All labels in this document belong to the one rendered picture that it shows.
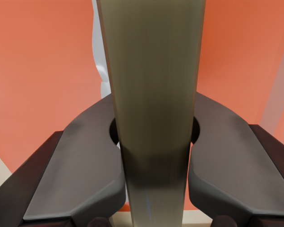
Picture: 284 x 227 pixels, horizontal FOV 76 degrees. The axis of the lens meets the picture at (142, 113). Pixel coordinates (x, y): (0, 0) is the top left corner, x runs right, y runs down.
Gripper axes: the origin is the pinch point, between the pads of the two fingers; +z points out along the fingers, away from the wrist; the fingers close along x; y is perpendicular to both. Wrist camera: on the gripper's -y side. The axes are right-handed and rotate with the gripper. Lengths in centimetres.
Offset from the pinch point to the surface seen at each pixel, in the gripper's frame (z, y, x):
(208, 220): 4.2, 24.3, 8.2
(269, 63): 4.8, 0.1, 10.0
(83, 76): 4.7, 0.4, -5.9
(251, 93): 4.7, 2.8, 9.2
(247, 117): 4.6, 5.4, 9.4
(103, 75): 4.6, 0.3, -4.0
